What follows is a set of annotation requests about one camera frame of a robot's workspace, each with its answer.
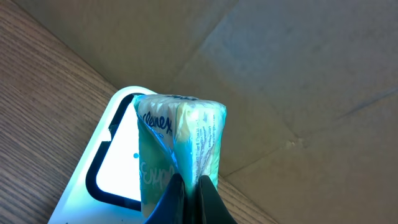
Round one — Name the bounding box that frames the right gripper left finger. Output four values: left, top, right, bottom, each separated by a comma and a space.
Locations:
144, 173, 185, 224

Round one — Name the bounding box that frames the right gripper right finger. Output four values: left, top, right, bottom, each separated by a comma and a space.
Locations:
197, 175, 237, 224

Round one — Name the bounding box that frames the small kleenex tissue pack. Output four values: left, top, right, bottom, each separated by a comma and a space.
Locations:
132, 94, 227, 218

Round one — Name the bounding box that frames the white barcode scanner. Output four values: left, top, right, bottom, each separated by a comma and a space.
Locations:
49, 86, 152, 224

